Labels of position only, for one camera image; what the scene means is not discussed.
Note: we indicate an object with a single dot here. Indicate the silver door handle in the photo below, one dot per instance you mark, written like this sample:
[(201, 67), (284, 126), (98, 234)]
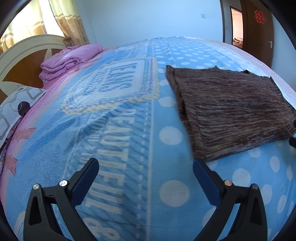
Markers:
[(270, 44)]

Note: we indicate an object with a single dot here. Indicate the red paper door decoration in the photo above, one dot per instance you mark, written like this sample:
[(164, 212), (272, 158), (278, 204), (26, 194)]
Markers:
[(259, 17)]

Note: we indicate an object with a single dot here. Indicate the white wall switch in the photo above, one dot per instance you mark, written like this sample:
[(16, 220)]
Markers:
[(203, 15)]

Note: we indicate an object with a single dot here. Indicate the folded pink quilt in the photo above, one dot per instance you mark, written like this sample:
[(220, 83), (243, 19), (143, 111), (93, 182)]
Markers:
[(67, 59)]

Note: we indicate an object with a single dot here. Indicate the patterned white pillow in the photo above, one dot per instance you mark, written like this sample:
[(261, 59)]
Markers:
[(14, 106)]

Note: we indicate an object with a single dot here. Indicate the blue polka dot blanket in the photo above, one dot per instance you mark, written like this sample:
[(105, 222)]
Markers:
[(121, 110)]

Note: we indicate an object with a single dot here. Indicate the brown wooden door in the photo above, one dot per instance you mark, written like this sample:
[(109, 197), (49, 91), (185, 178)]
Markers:
[(255, 35)]

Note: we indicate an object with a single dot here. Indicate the cream wooden headboard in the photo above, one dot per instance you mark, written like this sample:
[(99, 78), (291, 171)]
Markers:
[(21, 64)]

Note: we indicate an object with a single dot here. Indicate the brown knitted sweater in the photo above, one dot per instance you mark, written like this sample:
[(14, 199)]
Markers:
[(226, 112)]

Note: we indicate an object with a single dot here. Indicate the yellow curtain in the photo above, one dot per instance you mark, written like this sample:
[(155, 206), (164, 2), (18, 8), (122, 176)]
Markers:
[(57, 17)]

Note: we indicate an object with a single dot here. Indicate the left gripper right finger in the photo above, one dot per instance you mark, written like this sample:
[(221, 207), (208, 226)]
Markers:
[(250, 222)]

